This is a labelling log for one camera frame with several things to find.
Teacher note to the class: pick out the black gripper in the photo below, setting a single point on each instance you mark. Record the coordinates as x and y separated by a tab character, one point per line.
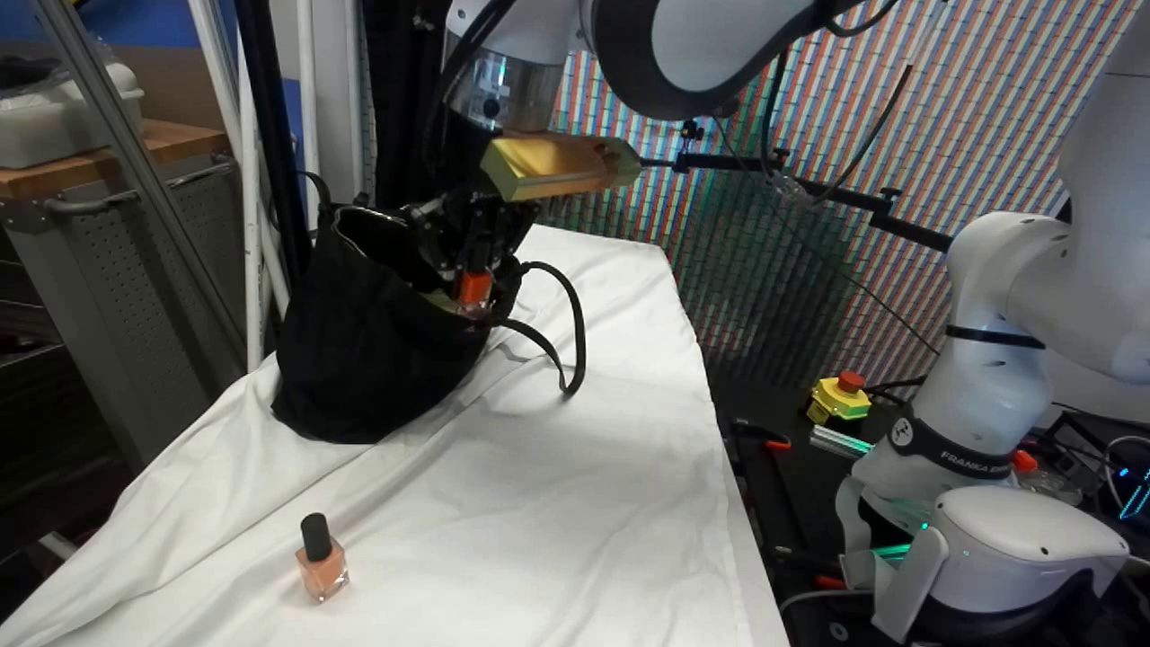
478	219

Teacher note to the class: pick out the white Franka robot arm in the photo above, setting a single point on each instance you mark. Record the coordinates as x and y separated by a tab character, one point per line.
1054	298

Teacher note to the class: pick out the peach nail polish bottle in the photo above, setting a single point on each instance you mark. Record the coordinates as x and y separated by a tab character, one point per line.
322	562

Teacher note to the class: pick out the black vertical pole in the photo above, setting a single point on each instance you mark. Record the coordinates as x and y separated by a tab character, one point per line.
272	146

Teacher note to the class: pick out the white tablecloth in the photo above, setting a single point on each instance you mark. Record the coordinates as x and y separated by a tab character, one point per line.
418	540

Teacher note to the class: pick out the orange black clamp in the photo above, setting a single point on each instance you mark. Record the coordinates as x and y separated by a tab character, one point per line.
829	585
774	448

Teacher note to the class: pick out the gray perforated metal cabinet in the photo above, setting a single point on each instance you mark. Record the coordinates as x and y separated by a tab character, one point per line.
120	298

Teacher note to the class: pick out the wooden board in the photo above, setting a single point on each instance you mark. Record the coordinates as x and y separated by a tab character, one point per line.
120	156

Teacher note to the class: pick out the yellow emergency stop button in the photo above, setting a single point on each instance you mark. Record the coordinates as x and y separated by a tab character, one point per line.
840	397

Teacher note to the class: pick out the teal translucent bar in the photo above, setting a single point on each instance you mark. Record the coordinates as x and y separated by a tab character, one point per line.
841	441

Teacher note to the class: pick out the blue board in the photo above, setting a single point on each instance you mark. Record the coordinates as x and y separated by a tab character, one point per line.
157	19

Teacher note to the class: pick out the white plastic container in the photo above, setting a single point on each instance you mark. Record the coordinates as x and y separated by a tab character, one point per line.
57	121

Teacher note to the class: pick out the moire patterned screen panel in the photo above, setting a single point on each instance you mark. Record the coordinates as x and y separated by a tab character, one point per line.
957	95

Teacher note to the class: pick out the wrist camera with yellow mount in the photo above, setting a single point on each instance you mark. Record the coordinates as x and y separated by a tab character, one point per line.
559	165

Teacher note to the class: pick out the aluminium frame post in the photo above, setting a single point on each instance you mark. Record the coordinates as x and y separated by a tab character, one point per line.
129	180

